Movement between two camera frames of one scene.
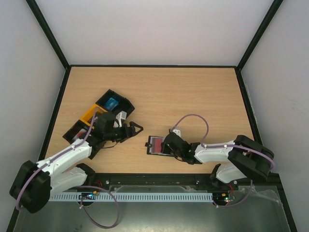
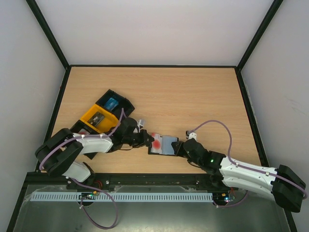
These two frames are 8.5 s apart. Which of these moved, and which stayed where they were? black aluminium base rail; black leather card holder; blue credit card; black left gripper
Moved: black left gripper
Stayed: black leather card holder; blue credit card; black aluminium base rail
